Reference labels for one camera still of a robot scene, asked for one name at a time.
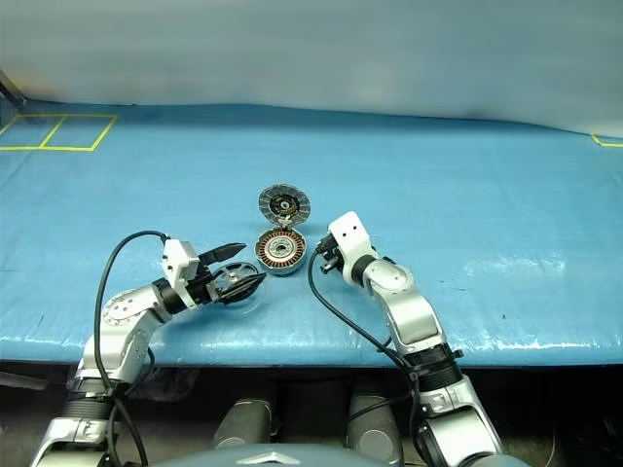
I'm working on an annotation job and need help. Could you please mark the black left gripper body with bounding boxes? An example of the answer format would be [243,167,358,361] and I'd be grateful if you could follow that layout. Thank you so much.
[187,265,226,308]

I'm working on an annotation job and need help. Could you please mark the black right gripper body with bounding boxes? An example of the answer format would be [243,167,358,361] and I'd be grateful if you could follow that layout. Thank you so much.
[314,232,344,275]

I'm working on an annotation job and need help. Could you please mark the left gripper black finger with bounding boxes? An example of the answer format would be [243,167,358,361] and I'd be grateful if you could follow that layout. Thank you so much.
[197,242,248,268]
[215,271,269,305]

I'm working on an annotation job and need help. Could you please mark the silver motor housing copper windings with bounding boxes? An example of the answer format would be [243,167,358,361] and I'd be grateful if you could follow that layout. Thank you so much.
[255,227,308,276]

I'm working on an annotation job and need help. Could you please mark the round silver hinged housing lid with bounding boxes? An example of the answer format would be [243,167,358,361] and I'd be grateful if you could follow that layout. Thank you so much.
[257,183,307,229]

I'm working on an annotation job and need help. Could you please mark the blue plastic table cover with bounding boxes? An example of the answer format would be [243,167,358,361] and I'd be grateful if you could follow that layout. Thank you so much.
[0,99,623,367]

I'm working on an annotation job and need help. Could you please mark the dark grey rounded cylinder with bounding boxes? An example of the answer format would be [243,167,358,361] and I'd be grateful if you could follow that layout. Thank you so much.
[346,391,405,466]
[211,398,272,451]

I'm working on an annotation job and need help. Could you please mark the grey robot torso with logo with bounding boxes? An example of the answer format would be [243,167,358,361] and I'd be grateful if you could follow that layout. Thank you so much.
[155,441,531,467]

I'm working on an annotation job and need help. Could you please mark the grey bar under table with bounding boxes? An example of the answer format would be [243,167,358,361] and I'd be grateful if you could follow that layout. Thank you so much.
[0,370,50,390]

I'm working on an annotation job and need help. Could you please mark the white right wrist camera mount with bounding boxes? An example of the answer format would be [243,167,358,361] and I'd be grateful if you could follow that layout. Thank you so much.
[328,211,377,287]

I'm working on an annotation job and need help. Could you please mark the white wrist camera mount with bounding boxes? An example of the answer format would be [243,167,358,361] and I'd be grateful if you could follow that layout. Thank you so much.
[328,211,377,287]
[162,237,201,310]

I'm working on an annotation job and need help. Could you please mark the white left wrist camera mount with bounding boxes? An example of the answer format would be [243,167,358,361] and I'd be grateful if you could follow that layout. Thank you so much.
[162,237,201,310]

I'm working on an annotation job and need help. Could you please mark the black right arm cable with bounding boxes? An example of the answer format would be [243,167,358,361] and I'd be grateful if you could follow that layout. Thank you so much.
[307,237,439,467]

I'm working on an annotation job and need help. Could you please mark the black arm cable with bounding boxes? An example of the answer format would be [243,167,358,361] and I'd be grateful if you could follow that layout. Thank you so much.
[307,237,439,467]
[93,230,171,467]

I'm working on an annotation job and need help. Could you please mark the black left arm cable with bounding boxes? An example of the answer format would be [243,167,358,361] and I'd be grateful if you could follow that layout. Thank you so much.
[93,230,171,467]

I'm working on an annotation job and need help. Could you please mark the metal frame post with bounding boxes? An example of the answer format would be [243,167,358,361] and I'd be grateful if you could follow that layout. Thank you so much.
[0,67,28,108]

